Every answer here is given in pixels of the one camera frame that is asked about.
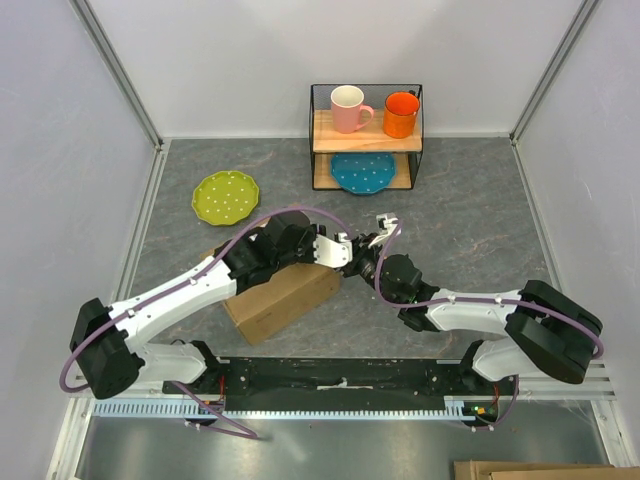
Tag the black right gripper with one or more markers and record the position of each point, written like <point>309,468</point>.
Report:
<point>360,251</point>

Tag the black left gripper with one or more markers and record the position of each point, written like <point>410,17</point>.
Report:
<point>310,236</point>

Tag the brown cardboard express box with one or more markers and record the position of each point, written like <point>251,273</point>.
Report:
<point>269,299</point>

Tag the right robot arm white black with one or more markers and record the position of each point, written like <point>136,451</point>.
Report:
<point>535,328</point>

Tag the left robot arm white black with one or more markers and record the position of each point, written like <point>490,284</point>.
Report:
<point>107,341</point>

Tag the blue dotted plate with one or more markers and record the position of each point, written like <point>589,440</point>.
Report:
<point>363,173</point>

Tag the green dotted plate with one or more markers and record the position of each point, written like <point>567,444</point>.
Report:
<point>225,198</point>

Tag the pink mug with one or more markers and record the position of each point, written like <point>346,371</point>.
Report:
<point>349,113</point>

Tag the orange mug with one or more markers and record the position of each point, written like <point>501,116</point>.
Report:
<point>400,113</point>

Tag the cardboard sheet corner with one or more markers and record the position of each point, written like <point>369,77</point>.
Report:
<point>521,471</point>

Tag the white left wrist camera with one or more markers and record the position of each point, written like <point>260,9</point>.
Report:
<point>334,252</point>

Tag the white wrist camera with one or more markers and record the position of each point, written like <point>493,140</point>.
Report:
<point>388,223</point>
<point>334,252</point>

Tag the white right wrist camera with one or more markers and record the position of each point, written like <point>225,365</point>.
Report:
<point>388,223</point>

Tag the black wire wooden shelf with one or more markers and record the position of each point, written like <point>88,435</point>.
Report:
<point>325,141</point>

